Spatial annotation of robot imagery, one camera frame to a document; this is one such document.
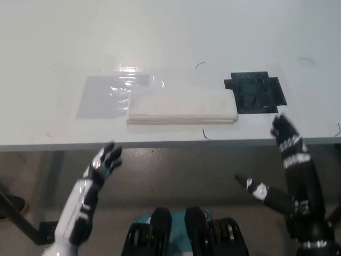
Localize black teal robot body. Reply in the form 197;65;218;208
121;206;253;256

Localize white napkin stack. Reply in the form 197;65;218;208
126;84;239;125

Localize clear plastic bag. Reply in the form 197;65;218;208
76;66;166;119

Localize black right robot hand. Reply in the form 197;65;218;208
234;113;327;242

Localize black perforated plate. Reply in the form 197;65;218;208
223;70;288;115

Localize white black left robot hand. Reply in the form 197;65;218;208
54;142;124;246

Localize black metal stand base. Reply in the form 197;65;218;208
0;183;58;246

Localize dark shoe with tan sole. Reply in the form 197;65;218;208
4;194;30;214

